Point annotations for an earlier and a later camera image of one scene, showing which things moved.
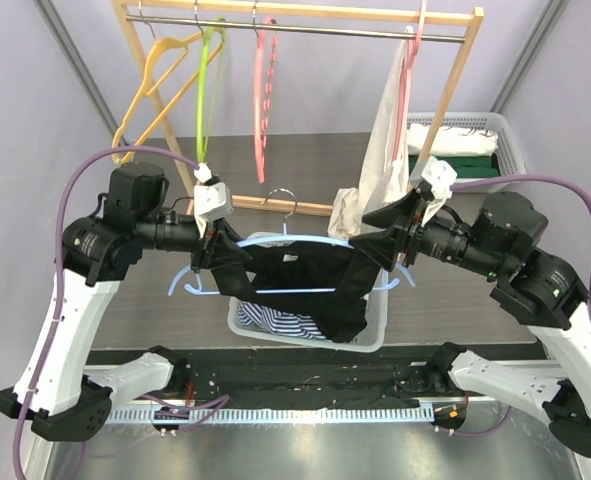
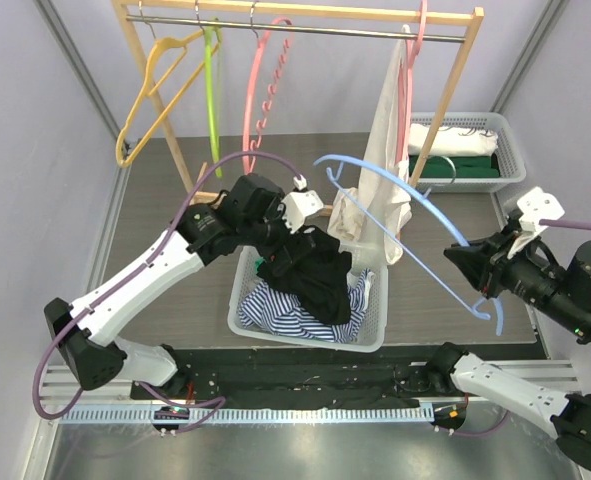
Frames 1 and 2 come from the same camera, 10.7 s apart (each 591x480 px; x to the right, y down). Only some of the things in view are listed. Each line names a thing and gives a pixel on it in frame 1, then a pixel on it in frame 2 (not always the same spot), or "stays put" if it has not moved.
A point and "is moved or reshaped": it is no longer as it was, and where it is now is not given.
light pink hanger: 411,45 stays put
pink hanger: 263,84 is moved or reshaped
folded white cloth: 450,141 stays put
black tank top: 322,285 is moved or reshaped
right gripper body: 405,241 -> 493,266
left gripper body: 199,261 -> 283,258
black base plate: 303,378 stays put
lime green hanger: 219,25 is moved or reshaped
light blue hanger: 287,238 -> 467,299
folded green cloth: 464,166 stays put
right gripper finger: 394,213 -> 478,259
